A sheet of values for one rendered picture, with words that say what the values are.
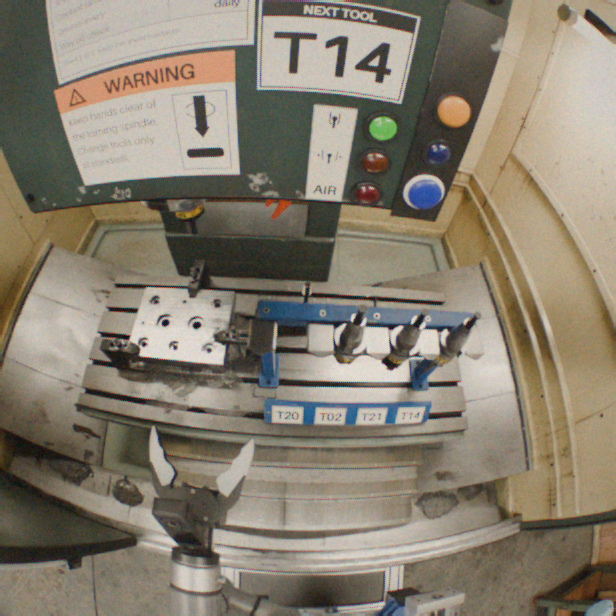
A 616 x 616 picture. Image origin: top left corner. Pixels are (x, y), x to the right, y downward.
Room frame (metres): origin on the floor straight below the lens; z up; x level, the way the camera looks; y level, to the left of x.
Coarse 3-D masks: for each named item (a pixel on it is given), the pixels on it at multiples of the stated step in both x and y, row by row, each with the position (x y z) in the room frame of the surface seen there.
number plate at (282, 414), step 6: (276, 408) 0.21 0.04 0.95; (282, 408) 0.21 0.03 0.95; (288, 408) 0.21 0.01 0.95; (294, 408) 0.22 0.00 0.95; (300, 408) 0.22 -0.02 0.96; (276, 414) 0.20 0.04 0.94; (282, 414) 0.20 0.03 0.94; (288, 414) 0.20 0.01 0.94; (294, 414) 0.20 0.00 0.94; (300, 414) 0.20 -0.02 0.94; (276, 420) 0.18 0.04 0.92; (282, 420) 0.19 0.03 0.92; (288, 420) 0.19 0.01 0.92; (294, 420) 0.19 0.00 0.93; (300, 420) 0.19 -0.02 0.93
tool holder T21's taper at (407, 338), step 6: (414, 318) 0.31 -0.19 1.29; (408, 324) 0.30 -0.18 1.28; (414, 324) 0.29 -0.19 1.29; (402, 330) 0.30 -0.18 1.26; (408, 330) 0.29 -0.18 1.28; (414, 330) 0.29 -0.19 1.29; (420, 330) 0.29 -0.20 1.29; (396, 336) 0.30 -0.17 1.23; (402, 336) 0.29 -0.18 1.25; (408, 336) 0.28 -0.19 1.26; (414, 336) 0.28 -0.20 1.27; (396, 342) 0.29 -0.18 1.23; (402, 342) 0.28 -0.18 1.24; (408, 342) 0.28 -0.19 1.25; (414, 342) 0.28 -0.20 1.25; (402, 348) 0.28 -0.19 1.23; (408, 348) 0.28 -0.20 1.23
